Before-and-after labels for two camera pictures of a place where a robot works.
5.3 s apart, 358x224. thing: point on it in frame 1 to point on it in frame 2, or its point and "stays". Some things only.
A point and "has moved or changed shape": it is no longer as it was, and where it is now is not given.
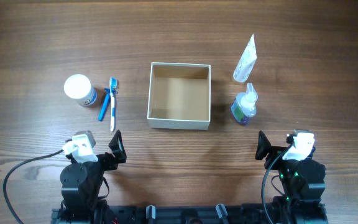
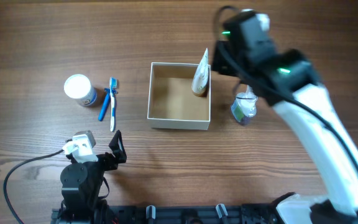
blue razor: x=105 y=104 stays
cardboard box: x=179 y=96 stays
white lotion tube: x=246 y=62 has moved or changed shape
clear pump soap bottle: x=244 y=104 stays
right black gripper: x=272 y=154 to x=221 y=59
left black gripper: x=110 y=158 stays
